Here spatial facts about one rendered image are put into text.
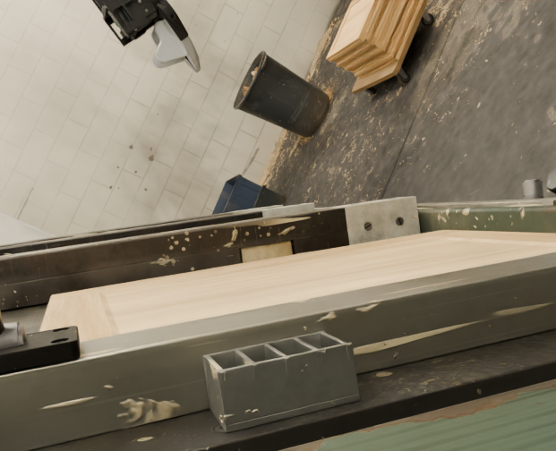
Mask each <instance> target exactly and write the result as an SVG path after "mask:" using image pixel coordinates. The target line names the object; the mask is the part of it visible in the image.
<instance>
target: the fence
mask: <svg viewBox="0 0 556 451"><path fill-rule="evenodd" d="M554 329H556V252H551V253H546V254H542V255H537V256H532V257H527V258H523V259H517V260H509V261H504V262H499V263H494V264H490V265H484V266H480V267H475V268H466V269H461V270H457V271H451V272H447V273H442V274H437V275H432V276H427V277H418V278H414V279H409V280H404V281H399V282H395V283H390V284H385V285H376V286H371V287H366V288H362V289H357V290H352V291H347V292H343V293H337V294H329V295H323V296H319V297H314V298H310V299H304V300H300V301H295V302H286V303H281V304H277V305H271V306H267V307H262V308H257V309H252V310H248V311H238V312H234V313H229V314H224V315H219V316H215V317H209V318H205V319H197V320H191V321H186V322H182V323H176V324H172V325H167V326H163V327H157V328H149V329H143V330H139V331H134V332H130V333H124V334H120V335H115V336H106V337H101V338H96V339H91V340H87V341H82V342H80V352H81V356H80V358H78V359H75V360H71V361H67V362H59V363H54V364H49V365H44V366H39V367H35V368H30V369H26V370H17V371H13V372H8V373H4V374H0V451H30V450H34V449H38V448H42V447H49V446H53V445H57V444H61V443H65V442H69V441H73V440H77V439H81V438H88V437H92V436H96V435H100V434H104V433H108V432H112V431H116V430H123V429H127V428H131V427H135V426H139V425H142V424H147V423H151V422H154V421H162V420H165V419H169V418H174V417H177V416H181V415H186V414H189V413H197V412H200V411H204V410H209V408H210V403H209V399H208V391H207V385H206V379H205V372H204V365H203V359H202V356H203V355H206V354H211V353H218V352H223V351H227V350H232V349H236V348H241V347H246V346H249V345H257V344H262V343H267V342H271V341H276V340H279V339H284V338H289V337H293V336H301V335H306V334H310V333H314V332H319V331H323V330H325V331H326V333H327V334H329V335H331V336H334V337H336V338H338V339H340V340H342V341H344V342H347V343H352V344H353V350H354V357H355V368H356V375H359V374H364V373H367V372H371V371H376V370H382V369H387V368H390V367H394V366H398V365H402V364H406V363H410V362H417V361H421V360H425V359H429V358H433V357H437V356H441V355H445V354H449V353H456V352H460V351H464V350H467V349H472V348H476V347H479V346H484V345H490V344H495V343H499V342H502V341H507V340H510V339H514V338H519V337H522V336H530V335H533V334H537V333H542V332H545V331H549V330H554Z"/></svg>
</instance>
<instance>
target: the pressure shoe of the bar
mask: <svg viewBox="0 0 556 451"><path fill-rule="evenodd" d="M239 251H240V257H241V263H246V262H252V261H257V260H267V259H273V258H278V257H284V256H289V255H293V250H292V243H291V241H284V242H279V243H269V244H263V245H257V246H252V247H245V248H240V249H239Z"/></svg>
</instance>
